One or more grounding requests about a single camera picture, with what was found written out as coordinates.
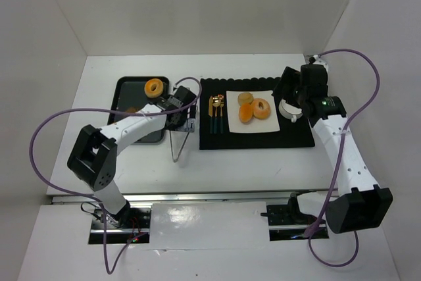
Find brown chocolate croissant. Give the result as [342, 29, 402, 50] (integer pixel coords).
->
[125, 107, 139, 113]

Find gold knife green handle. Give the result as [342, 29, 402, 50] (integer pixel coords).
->
[209, 95, 213, 134]

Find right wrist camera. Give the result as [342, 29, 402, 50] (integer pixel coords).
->
[299, 57, 328, 88]

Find sugared orange donut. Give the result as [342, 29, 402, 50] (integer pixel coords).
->
[251, 98, 271, 120]

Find round sesame bun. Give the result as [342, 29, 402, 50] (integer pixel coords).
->
[237, 92, 254, 106]

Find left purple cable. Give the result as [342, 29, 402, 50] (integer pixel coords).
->
[28, 76, 202, 274]

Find white square plate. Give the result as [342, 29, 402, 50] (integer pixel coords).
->
[225, 90, 280, 134]

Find white cup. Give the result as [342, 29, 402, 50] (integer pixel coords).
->
[278, 99, 303, 123]

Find black placemat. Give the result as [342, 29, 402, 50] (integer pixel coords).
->
[199, 77, 315, 150]

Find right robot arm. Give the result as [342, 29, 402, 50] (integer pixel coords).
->
[273, 64, 393, 234]

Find metal tongs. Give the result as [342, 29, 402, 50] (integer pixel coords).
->
[168, 131, 190, 163]

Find gold spoon green handle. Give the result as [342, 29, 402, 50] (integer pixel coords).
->
[212, 95, 221, 134]

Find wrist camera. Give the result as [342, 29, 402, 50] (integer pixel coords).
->
[299, 57, 328, 88]
[157, 86, 196, 111]

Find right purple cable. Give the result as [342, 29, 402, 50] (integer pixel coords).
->
[304, 48, 381, 267]

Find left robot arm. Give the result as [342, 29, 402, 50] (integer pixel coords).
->
[67, 103, 196, 226]

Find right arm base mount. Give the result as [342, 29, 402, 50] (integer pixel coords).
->
[260, 192, 316, 242]

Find purple cable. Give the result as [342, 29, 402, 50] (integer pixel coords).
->
[304, 48, 381, 267]
[28, 76, 202, 274]

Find gold fork green handle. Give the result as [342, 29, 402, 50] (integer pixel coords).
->
[218, 94, 224, 134]

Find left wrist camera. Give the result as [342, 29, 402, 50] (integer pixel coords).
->
[157, 86, 196, 111]

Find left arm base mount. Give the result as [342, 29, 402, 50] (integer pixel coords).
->
[80, 202, 152, 245]

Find black bread tray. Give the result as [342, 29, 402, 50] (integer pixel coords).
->
[107, 76, 170, 145]

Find orange cream sandwich bun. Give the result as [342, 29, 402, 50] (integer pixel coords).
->
[238, 103, 253, 124]

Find aluminium rail front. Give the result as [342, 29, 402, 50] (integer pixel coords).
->
[49, 190, 297, 205]

